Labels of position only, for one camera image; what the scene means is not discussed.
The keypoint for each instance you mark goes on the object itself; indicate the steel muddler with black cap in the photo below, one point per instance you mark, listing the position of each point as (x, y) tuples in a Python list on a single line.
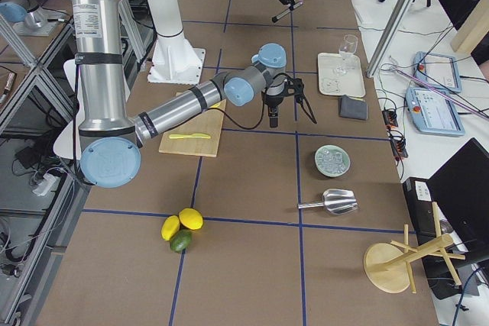
[(287, 11)]

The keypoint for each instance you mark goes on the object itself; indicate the whole yellow lemon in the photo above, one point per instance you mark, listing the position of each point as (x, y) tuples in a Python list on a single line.
[(191, 218), (170, 227)]

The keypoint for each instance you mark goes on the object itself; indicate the cream bear tray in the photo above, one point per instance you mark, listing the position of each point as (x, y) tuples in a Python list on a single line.
[(337, 80)]

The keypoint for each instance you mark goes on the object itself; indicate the grey folded cloth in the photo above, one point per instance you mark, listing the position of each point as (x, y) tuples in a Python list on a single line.
[(353, 108)]

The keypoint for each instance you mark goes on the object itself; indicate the green bowl of ice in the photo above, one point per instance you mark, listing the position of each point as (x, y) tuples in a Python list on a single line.
[(332, 161)]

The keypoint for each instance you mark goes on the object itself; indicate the clear wine glass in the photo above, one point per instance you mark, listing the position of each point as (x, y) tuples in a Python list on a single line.
[(347, 48)]

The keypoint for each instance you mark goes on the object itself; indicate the steel ice scoop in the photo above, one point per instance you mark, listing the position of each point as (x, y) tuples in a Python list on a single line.
[(334, 201)]

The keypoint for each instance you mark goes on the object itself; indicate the wooden cutting board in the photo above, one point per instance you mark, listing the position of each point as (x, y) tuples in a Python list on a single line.
[(209, 122)]

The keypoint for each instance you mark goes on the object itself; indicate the near teach pendant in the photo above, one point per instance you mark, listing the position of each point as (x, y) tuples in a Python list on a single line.
[(433, 113)]

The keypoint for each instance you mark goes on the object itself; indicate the teach pendant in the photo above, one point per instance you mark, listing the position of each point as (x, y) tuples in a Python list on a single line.
[(433, 113), (439, 71)]

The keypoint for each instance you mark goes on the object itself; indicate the far teach pendant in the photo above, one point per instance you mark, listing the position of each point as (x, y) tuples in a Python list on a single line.
[(439, 71)]

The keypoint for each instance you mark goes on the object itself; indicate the black laptop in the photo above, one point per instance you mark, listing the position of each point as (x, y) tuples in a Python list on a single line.
[(460, 189)]

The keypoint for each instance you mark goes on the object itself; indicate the wooden mug tree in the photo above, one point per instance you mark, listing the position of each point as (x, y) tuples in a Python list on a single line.
[(388, 265)]

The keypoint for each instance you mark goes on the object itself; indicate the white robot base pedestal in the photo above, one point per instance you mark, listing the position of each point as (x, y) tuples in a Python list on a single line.
[(174, 60)]

